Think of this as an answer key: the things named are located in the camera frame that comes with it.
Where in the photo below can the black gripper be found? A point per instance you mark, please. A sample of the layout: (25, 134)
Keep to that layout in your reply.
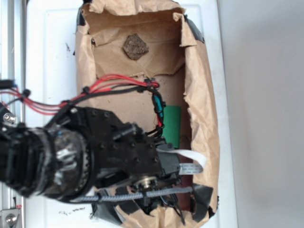
(149, 204)

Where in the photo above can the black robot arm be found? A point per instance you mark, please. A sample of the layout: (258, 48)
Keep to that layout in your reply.
(90, 156)

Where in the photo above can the green wooden block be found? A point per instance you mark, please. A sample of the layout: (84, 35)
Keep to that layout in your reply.
(172, 127)

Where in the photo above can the brown crumbly cube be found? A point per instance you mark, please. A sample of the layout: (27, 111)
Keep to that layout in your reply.
(135, 47)

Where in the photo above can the brown paper bag tray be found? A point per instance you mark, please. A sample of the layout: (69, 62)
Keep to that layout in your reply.
(178, 60)

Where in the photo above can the aluminium frame rail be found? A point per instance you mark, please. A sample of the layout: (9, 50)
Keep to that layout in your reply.
(12, 66)

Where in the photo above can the silver corner bracket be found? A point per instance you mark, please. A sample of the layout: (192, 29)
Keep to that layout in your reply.
(10, 218)

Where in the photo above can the black mounting bracket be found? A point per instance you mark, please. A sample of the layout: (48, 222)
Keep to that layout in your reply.
(7, 118)

